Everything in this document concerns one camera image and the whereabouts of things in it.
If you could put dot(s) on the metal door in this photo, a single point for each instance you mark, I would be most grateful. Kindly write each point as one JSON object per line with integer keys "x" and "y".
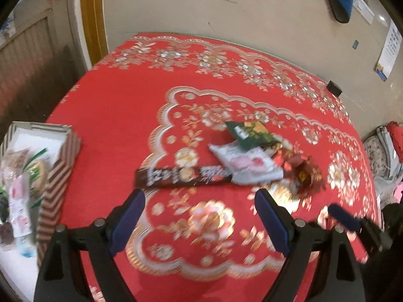
{"x": 31, "y": 63}

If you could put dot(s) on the wall calendar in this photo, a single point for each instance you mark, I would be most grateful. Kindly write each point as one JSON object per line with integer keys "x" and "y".
{"x": 390, "y": 50}

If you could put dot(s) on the red cloth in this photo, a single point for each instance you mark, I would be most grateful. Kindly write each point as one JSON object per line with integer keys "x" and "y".
{"x": 396, "y": 141}

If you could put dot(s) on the dark red gold candy packet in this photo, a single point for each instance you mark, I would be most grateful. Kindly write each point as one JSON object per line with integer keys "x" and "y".
{"x": 294, "y": 160}

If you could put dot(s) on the white wall plate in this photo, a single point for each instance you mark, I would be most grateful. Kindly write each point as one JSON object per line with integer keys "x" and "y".
{"x": 363, "y": 9}

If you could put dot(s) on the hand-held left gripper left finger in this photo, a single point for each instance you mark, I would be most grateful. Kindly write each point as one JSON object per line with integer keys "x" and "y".
{"x": 129, "y": 220}

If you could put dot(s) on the small black box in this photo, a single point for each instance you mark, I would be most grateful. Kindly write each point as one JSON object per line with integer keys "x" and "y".
{"x": 334, "y": 88}

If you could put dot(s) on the green cookie packet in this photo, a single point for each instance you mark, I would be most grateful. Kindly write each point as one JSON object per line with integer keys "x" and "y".
{"x": 37, "y": 171}

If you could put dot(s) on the golden door frame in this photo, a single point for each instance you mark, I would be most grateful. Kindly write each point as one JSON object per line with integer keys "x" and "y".
{"x": 93, "y": 19}

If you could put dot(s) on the floral cushioned chair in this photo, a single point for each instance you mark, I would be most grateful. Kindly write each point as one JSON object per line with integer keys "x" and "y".
{"x": 377, "y": 154}

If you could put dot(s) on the clear bag of dark dates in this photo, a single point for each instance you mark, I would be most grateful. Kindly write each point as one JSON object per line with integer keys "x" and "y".
{"x": 6, "y": 234}

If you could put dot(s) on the dark green snack packet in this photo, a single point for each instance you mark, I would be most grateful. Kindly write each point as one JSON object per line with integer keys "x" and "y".
{"x": 252, "y": 133}

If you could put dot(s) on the striped cardboard box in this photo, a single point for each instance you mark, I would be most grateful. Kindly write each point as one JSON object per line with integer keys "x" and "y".
{"x": 59, "y": 176}

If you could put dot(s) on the red packet with gold print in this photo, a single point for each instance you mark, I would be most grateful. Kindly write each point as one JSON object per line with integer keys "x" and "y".
{"x": 310, "y": 177}

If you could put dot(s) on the red floral tablecloth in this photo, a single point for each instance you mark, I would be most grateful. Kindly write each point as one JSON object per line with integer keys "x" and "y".
{"x": 119, "y": 116}

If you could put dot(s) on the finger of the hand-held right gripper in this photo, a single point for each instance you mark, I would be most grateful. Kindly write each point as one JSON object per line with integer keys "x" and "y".
{"x": 344, "y": 217}
{"x": 362, "y": 248}

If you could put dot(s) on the black chair back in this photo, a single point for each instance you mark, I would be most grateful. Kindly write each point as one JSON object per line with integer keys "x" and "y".
{"x": 393, "y": 220}

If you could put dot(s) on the small white pink packet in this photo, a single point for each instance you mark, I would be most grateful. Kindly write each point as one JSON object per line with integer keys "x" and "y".
{"x": 248, "y": 163}

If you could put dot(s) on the white blue snack packet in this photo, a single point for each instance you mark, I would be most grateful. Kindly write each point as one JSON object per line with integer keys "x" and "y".
{"x": 26, "y": 245}

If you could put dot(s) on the large white pink cracker packet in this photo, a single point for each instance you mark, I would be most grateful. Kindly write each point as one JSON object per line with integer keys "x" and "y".
{"x": 19, "y": 204}

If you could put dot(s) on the brown coffee stick packet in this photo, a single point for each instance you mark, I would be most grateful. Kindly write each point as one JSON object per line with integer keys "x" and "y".
{"x": 182, "y": 176}

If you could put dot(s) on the clear walnut bag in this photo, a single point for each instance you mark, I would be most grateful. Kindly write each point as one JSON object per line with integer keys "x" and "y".
{"x": 14, "y": 163}

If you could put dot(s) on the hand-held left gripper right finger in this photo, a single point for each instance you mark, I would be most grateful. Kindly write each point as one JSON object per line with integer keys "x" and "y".
{"x": 272, "y": 220}

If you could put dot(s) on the grey clothes pile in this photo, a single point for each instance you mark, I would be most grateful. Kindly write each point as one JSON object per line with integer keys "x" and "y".
{"x": 388, "y": 188}

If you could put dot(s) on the teal wall sticker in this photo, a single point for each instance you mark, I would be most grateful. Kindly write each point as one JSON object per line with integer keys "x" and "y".
{"x": 355, "y": 44}

